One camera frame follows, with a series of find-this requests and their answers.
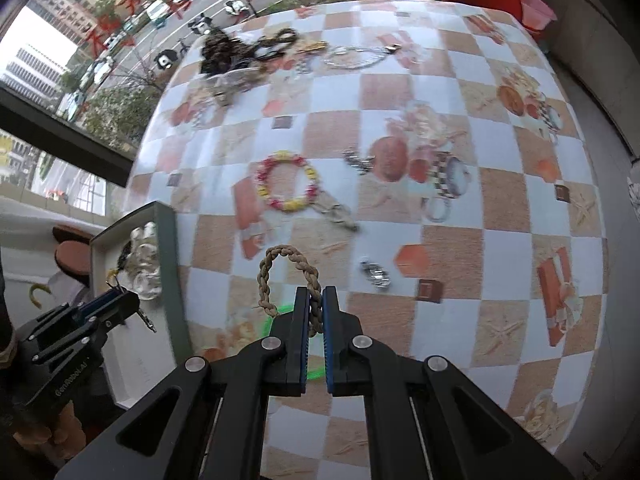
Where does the rhinestone letter hair clip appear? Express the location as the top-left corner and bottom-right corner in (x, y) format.
(108, 278), (157, 334)

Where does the braided brown rope bracelet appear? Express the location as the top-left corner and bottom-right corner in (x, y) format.
(256, 244), (326, 338)

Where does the pink yellow bead bracelet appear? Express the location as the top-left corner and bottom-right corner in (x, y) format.
(254, 150), (321, 214)

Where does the black flower hair clip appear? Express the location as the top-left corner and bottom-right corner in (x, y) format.
(116, 240), (132, 272)

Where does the yellow plastic hook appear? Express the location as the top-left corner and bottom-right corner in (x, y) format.
(28, 283), (52, 310)

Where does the green plastic bangle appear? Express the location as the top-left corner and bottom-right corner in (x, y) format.
(262, 304), (326, 382)

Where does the pink sole slipper rear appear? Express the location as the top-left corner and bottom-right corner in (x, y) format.
(52, 224), (93, 245)

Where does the white polka dot scrunchie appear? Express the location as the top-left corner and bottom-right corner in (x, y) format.
(122, 221), (162, 301)

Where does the grey shallow tray box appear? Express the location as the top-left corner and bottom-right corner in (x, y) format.
(90, 202), (192, 408)

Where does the beige rabbit hair clip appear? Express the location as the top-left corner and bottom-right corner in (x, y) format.
(310, 191), (359, 232)

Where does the checkered tablecloth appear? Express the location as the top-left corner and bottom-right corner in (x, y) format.
(125, 0), (608, 453)

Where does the clear large hair claw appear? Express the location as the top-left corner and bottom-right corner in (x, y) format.
(205, 67), (264, 107)

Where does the gold bow hair clip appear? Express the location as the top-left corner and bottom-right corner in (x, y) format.
(296, 40), (329, 54)

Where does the black braided hair tie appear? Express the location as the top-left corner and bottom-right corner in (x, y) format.
(249, 27), (302, 61)

